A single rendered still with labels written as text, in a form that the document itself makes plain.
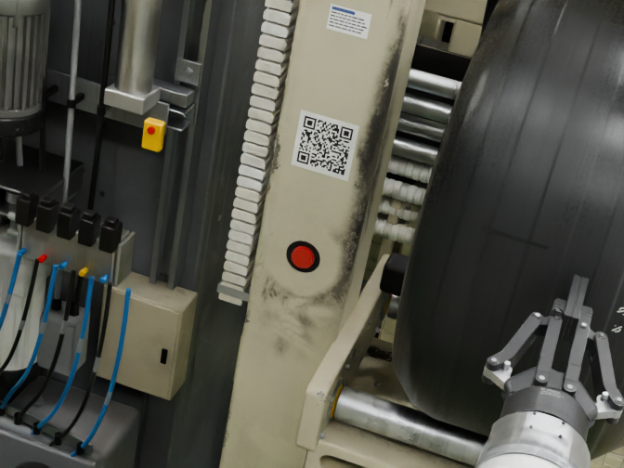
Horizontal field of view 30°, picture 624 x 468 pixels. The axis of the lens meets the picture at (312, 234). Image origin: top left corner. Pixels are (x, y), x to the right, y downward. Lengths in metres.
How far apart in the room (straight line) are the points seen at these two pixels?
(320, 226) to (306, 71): 0.20
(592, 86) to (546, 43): 0.07
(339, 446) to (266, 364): 0.17
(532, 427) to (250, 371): 0.71
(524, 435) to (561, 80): 0.43
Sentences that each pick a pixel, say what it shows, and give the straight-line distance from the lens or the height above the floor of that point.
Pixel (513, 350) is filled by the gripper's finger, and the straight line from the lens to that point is 1.08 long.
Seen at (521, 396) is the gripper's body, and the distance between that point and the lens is 1.02.
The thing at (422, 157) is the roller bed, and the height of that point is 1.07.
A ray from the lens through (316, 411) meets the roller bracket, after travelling 1.47.
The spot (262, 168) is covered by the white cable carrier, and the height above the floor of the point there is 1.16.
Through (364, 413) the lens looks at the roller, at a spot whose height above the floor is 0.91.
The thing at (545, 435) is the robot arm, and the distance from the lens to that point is 0.97.
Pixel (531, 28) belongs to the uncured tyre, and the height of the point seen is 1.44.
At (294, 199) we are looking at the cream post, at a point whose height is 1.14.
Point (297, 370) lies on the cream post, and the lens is 1.59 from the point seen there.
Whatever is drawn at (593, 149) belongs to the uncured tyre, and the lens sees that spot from 1.22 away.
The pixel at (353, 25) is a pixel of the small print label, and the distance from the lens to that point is 1.37.
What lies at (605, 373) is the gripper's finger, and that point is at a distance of 1.09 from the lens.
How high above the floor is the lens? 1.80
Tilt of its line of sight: 28 degrees down
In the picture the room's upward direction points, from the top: 11 degrees clockwise
